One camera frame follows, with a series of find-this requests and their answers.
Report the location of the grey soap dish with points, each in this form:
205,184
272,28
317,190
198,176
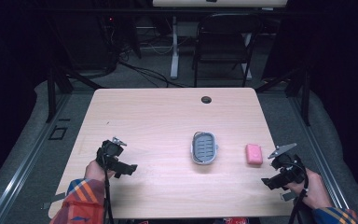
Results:
203,147

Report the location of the black metal stand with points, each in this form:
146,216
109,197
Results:
51,93
305,96

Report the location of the person's right hand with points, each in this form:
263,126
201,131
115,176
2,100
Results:
313,193

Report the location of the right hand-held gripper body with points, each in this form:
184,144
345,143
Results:
289,168

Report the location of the grey tape strip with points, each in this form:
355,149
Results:
53,200
289,196

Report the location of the black folding chair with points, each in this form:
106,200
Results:
222,46

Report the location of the person's left hand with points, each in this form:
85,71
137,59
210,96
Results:
93,171

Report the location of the pink soap bar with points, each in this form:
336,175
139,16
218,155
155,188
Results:
254,154

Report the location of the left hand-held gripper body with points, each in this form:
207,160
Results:
109,152

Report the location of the white desk with white legs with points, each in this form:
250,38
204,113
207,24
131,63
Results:
174,46

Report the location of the aluminium floor rail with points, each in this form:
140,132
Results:
320,155
21,174

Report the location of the red packet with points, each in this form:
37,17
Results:
236,221

